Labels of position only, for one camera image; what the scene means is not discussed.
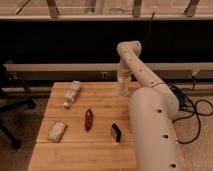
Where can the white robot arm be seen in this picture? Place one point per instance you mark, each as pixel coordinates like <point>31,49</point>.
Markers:
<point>152,108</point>

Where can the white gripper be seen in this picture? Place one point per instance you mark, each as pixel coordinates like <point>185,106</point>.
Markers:
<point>123,76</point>

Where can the black eraser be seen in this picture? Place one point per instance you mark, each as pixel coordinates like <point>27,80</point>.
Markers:
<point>116,132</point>

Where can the white crumpled tube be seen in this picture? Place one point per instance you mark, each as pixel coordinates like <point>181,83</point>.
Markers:
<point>71,94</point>

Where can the blue box on floor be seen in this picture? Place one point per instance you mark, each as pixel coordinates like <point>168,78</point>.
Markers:
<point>181,98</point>

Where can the white sponge block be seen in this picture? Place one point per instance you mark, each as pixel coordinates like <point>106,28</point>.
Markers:
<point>56,132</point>

